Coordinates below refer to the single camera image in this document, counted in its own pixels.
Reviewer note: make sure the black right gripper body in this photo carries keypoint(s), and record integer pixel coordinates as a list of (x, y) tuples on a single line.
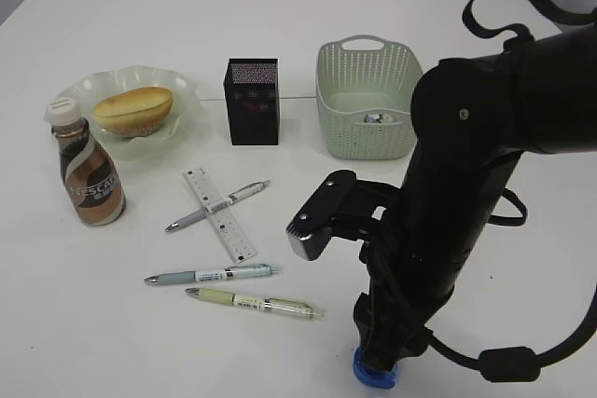
[(390, 325)]

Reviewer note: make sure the blue pencil sharpener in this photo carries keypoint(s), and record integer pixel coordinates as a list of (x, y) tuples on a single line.
[(371, 377)]

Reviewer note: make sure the blue grip pen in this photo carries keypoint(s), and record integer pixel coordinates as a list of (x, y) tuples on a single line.
[(216, 274)]

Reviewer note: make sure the pale green glass plate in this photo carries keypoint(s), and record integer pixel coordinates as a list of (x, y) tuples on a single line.
[(185, 127)]

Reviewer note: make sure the paper ball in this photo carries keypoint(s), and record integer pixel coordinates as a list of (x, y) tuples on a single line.
[(380, 118)]

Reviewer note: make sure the grey pen across ruler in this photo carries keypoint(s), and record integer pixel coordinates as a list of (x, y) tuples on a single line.
[(229, 200)]

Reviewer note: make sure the green plastic basket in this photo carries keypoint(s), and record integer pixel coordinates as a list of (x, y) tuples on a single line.
[(365, 74)]

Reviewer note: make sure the brown Nescafe coffee bottle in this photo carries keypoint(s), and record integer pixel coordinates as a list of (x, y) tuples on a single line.
[(88, 173)]

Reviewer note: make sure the beige grip pen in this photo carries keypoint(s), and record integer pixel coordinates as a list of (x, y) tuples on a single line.
[(272, 305)]

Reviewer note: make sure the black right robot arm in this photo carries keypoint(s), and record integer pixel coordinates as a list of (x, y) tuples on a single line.
[(474, 119)]

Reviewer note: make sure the black mesh pen holder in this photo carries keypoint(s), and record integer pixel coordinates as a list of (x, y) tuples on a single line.
[(252, 99)]

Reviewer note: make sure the golden bread roll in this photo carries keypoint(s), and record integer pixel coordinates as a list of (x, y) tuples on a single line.
[(134, 113)]

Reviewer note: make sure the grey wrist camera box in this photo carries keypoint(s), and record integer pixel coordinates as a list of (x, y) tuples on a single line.
[(341, 207)]

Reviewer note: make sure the clear plastic ruler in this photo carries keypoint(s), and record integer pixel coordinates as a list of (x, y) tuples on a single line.
[(238, 246)]

